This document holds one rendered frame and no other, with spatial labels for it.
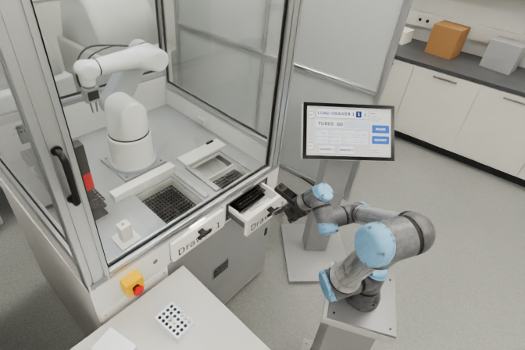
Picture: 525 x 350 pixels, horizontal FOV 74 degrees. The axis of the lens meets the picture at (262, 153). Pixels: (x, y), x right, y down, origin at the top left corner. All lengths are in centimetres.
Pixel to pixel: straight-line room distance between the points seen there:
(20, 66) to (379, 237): 93
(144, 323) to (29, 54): 103
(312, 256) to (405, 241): 165
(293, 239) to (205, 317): 134
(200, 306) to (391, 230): 84
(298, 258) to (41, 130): 199
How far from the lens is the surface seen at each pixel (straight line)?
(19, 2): 88
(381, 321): 160
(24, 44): 89
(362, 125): 202
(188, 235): 153
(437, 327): 269
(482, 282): 309
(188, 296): 156
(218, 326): 149
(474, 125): 397
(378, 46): 255
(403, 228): 104
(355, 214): 138
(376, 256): 101
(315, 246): 263
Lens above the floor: 209
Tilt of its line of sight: 36 degrees down
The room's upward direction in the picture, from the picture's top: 6 degrees clockwise
